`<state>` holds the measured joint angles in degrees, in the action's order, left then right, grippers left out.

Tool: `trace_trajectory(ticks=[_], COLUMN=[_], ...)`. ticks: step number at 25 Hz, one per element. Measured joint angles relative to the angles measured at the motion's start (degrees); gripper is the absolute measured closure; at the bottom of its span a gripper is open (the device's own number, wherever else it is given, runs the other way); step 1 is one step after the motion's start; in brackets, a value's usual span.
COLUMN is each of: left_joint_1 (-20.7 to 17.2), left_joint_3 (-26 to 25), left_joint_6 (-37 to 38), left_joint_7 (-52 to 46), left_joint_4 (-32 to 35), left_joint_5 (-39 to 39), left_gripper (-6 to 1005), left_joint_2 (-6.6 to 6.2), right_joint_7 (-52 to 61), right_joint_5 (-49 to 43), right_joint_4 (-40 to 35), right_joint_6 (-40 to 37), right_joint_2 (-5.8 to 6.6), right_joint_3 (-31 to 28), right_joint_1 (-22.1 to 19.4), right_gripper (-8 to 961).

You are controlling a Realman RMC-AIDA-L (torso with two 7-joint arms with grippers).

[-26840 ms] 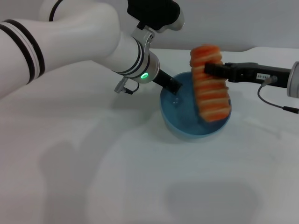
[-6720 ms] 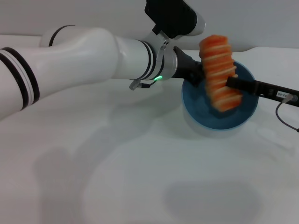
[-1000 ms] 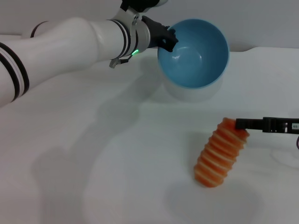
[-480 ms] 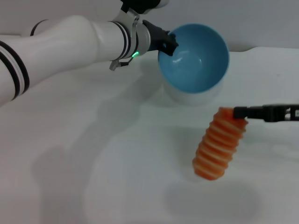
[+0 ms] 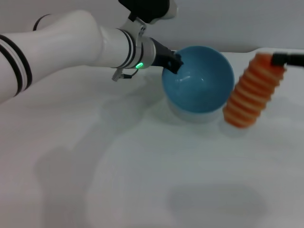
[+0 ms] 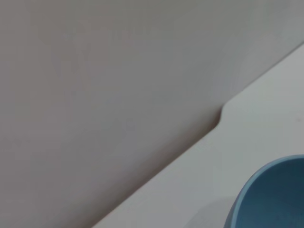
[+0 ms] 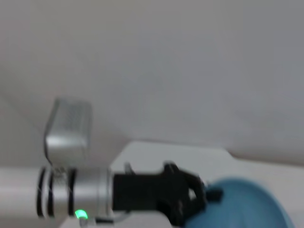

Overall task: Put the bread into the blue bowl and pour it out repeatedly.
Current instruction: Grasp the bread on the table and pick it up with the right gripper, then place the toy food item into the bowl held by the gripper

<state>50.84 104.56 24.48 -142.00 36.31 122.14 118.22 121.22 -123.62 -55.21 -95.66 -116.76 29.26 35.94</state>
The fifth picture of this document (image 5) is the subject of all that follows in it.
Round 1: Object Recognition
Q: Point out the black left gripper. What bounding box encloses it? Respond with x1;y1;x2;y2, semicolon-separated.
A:
151;38;184;75

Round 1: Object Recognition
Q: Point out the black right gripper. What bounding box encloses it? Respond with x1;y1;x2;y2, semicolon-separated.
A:
270;52;304;69

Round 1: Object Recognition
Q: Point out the blue bowl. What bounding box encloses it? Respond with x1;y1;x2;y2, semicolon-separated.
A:
161;45;236;123

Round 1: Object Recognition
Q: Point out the orange striped bread loaf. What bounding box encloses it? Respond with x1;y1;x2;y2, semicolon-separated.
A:
222;52;287;129

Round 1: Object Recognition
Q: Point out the left wrist cable with connector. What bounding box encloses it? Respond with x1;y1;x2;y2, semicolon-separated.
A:
112;67;140;83

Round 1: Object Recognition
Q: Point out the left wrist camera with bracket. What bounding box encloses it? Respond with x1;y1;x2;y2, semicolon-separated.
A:
118;0;179;37

